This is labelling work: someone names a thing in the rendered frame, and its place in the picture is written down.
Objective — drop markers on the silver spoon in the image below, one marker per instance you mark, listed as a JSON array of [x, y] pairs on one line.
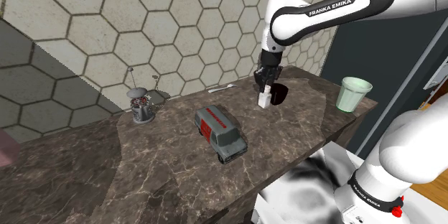
[[220, 88]]

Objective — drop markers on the grey toy van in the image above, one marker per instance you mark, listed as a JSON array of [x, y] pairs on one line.
[[220, 132]]

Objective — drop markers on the black cup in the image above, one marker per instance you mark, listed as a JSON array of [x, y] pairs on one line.
[[280, 93]]

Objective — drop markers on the pale green cup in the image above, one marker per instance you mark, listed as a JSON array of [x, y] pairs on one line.
[[351, 95]]

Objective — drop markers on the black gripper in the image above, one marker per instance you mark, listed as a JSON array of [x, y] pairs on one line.
[[270, 60]]

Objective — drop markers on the small white bottle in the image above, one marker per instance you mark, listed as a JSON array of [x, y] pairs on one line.
[[264, 100]]

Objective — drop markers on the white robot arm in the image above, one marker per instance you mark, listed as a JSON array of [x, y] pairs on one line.
[[315, 20]]

